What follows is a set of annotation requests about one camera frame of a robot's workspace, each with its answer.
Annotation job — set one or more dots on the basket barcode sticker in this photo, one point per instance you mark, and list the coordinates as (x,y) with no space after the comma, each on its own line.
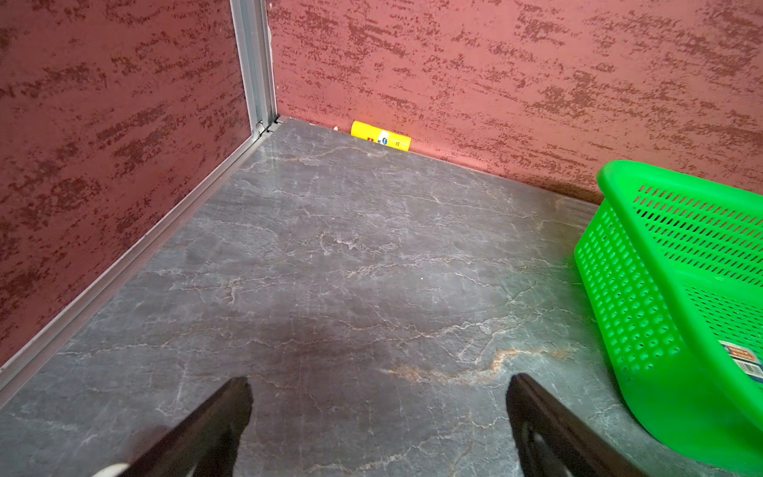
(746,360)

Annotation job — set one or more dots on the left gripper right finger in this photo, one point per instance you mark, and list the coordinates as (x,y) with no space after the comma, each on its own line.
(553,441)

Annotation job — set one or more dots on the green plastic basket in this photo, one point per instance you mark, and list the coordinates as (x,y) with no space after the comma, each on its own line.
(672,266)

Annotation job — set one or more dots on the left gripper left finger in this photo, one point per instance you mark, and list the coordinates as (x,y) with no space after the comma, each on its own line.
(204,444)

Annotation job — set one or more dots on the yellow glue stick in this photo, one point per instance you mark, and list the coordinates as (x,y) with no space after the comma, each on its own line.
(380,136)

